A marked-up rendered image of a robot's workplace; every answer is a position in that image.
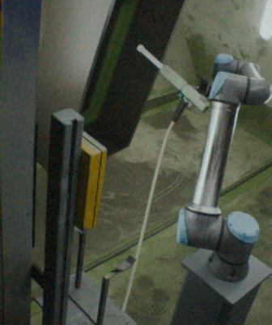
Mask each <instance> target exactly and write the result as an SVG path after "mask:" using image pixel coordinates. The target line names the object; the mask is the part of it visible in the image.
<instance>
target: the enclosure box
mask: <svg viewBox="0 0 272 325"><path fill-rule="evenodd" d="M186 3H187V0H51V3H50V8H49V15H48V19H47V23H46V27H45V34H44V38H43V39H42V42H41V47H40V54H39V61H38V77H37V82H36V122H37V123H38V124H39V127H38V146H37V162H38V163H39V164H40V165H41V166H42V167H43V168H44V169H45V170H46V171H47V172H48V173H49V170H48V158H49V132H50V117H51V114H52V113H54V112H58V111H61V110H64V109H67V108H71V109H72V110H74V111H75V112H77V113H78V114H79V115H81V116H82V117H84V127H83V131H84V132H85V133H87V134H88V135H89V136H91V137H92V138H93V139H95V140H96V141H97V142H99V143H100V144H101V145H102V146H103V147H105V148H106V149H107V154H106V158H108V157H110V156H112V155H113V154H115V153H117V152H119V151H121V150H123V149H125V148H127V147H129V146H130V143H131V141H132V138H133V135H134V131H135V129H136V127H137V125H138V123H139V121H140V119H141V117H142V114H143V111H144V109H145V106H146V104H147V100H148V98H149V96H150V93H151V90H152V87H153V86H154V83H155V80H156V78H157V75H158V72H159V70H160V68H158V67H157V66H156V65H155V64H154V63H153V62H152V61H151V60H150V59H149V58H147V57H146V56H145V55H144V54H143V53H141V52H139V51H138V46H139V45H142V46H143V47H144V48H145V50H146V51H148V52H149V53H150V54H151V55H152V56H153V57H154V58H155V59H156V60H157V61H159V62H160V63H161V64H162V63H163V61H164V58H165V55H166V52H167V51H168V47H169V45H170V43H171V40H172V37H173V35H174V32H175V31H176V28H177V25H178V23H179V21H180V19H181V16H182V13H183V11H184V9H185V6H186Z"/></svg>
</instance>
